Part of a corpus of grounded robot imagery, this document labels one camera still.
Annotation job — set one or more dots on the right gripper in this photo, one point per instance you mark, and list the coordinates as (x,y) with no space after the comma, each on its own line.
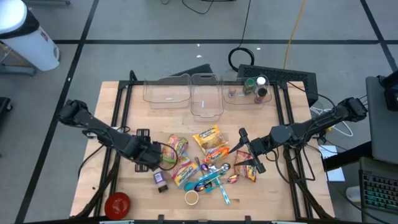
(258,147)

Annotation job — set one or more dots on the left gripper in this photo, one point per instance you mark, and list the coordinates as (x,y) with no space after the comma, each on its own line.
(146,152)

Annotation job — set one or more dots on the orange chicken ramen pack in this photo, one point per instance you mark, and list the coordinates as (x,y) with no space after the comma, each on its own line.
(216,154)

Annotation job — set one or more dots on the purple label spice jar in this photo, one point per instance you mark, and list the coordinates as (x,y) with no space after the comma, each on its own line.
(159,178)

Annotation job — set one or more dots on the green edged ramen pack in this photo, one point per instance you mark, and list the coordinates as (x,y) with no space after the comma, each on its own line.
(175,147)

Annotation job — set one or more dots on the yellow ramen noodle pack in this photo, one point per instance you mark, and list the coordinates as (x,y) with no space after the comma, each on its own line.
(210,138)

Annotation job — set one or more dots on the iridescent spoon purple bowl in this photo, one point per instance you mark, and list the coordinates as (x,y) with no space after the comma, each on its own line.
(204,167)

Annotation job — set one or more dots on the blue ramen noodle pack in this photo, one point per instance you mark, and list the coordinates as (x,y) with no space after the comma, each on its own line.
(183,171)

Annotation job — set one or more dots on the teal plastic spoon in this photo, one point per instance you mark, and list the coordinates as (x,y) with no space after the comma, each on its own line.
(188,186)

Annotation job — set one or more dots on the gold label sesame jar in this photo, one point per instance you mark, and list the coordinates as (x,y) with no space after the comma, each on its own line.
(191,198)

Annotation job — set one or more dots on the orange spice jar black lid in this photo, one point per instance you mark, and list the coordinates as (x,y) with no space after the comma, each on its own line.
(262,92)

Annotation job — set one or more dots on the green lid spice jar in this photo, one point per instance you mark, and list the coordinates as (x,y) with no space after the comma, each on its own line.
(249,83)

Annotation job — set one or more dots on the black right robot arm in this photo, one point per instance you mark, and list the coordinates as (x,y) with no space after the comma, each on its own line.
(311,129)

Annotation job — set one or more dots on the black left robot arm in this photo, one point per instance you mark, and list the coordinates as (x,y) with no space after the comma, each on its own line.
(93,124)

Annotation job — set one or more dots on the clear plastic bin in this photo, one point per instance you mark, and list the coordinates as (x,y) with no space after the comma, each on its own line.
(168,93)
(242,104)
(206,99)

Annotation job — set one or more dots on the small grey power box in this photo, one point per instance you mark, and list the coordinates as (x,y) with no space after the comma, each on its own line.
(88,134)

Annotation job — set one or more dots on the red round lid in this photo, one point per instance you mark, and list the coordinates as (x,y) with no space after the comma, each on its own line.
(117,206)

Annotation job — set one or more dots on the black table clamp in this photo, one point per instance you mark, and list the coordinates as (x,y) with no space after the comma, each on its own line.
(160,219)
(247,219)

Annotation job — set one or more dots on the white paper sheet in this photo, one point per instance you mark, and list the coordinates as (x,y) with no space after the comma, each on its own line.
(328,152)
(337,174)

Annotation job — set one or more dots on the black perforated panel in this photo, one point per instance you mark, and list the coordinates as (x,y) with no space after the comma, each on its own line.
(280,74)

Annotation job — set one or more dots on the black wedge panel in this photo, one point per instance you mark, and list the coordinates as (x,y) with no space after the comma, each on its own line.
(199,71)

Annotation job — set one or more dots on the white computer mouse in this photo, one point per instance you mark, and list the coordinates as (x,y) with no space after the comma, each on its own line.
(353,193)

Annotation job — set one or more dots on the grey stand base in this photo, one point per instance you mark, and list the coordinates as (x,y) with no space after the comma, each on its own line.
(18,71)

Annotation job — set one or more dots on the white trash can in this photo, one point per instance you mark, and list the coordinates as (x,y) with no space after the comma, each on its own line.
(31,46)

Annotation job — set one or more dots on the black desk device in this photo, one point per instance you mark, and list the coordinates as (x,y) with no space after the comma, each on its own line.
(392,99)

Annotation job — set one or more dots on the black table frame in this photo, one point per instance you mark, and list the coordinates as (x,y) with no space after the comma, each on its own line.
(124,83)

